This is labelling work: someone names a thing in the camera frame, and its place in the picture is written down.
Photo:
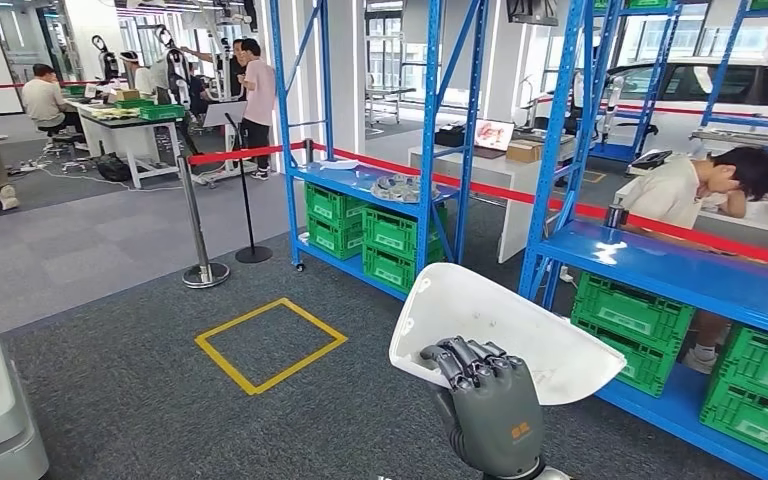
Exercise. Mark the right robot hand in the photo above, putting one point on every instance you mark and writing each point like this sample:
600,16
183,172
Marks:
496,424

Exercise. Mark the white plastic shell part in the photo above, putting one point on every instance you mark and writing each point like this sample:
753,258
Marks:
490,318
339,164

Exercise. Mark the blue steel shelf rack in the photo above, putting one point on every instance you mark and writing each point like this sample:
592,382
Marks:
344,180
651,79
724,66
656,265

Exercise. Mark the grey round metal part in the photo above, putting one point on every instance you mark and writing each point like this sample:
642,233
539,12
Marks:
400,189

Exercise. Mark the red barrier tape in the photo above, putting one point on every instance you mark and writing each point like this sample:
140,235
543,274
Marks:
689,232
245,154
675,109

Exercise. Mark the cardboard box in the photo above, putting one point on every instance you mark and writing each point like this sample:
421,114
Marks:
523,152
127,95

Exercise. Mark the open laptop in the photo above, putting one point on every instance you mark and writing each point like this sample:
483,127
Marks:
493,136

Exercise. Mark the black bag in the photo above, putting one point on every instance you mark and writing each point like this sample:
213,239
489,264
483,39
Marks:
450,137

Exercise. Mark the black slotted tray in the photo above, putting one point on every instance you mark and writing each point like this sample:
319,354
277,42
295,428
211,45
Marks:
651,161

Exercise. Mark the white car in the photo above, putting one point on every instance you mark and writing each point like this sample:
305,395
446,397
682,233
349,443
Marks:
682,132

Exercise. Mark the grey parts tray on stand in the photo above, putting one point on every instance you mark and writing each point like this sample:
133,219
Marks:
748,138

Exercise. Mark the black backpack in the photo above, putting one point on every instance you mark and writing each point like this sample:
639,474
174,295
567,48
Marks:
114,169

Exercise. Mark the white table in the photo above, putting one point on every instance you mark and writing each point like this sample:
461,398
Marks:
126,129

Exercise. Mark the black office stool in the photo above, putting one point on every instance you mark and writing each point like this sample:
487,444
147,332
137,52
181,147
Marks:
66,142

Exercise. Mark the black barrier post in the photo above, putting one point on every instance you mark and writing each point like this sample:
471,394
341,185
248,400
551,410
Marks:
309,152
615,215

